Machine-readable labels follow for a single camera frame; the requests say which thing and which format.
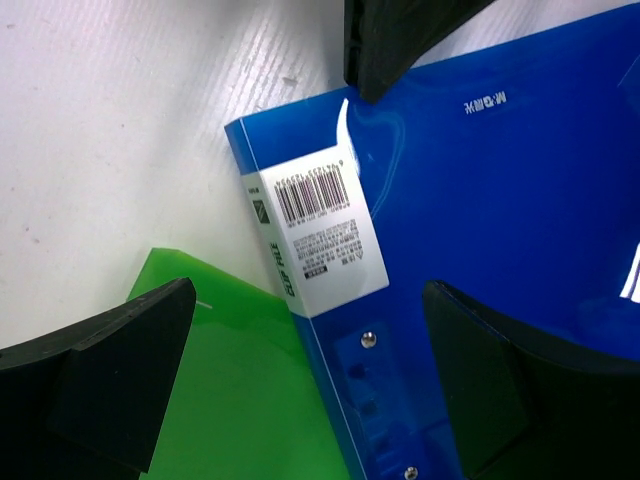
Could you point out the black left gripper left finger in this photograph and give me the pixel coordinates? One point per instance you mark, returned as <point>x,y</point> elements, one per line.
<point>88,401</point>

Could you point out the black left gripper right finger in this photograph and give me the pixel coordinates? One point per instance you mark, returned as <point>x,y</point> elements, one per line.
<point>526,404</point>

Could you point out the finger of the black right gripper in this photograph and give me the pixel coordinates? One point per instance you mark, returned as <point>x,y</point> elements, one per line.
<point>384,38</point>

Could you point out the blue plastic folder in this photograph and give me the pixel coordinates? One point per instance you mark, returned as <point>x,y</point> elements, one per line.
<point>510,173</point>

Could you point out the green plastic folder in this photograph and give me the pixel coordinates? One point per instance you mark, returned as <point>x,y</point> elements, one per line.
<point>244,404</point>

